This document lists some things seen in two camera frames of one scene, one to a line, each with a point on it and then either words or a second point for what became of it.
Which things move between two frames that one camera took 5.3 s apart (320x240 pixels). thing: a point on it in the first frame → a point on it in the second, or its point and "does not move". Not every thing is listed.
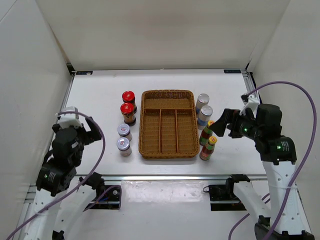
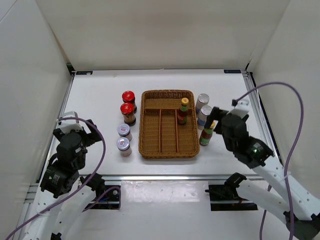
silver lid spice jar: (124, 131) does not move
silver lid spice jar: (123, 145) does not move
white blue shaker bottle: (204, 116) does not move
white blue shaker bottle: (202, 101) does not move
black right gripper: (227, 117) → (215, 115)
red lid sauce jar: (129, 97) does not move
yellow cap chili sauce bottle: (206, 133) → (183, 113)
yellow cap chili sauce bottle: (208, 148) → (206, 134)
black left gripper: (91, 135) does not move
